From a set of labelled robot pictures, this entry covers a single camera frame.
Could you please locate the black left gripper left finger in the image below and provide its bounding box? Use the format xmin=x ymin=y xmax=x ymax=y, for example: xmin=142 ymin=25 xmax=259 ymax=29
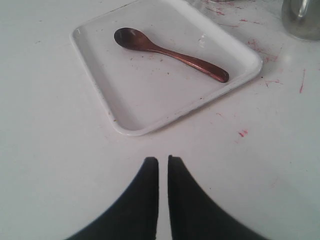
xmin=69 ymin=157 xmax=159 ymax=240

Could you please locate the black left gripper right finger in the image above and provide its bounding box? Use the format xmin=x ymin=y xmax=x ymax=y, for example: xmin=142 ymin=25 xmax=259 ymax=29
xmin=167 ymin=155 xmax=265 ymax=240

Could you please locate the brown wooden spoon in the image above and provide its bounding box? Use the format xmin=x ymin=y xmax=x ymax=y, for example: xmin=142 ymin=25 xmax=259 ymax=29
xmin=113 ymin=27 xmax=230 ymax=83

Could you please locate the stainless steel cup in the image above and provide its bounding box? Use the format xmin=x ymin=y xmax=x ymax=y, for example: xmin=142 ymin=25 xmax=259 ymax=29
xmin=281 ymin=0 xmax=320 ymax=41

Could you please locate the white rectangular plastic tray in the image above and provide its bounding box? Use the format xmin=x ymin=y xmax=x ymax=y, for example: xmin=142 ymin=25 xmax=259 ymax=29
xmin=71 ymin=0 xmax=263 ymax=136

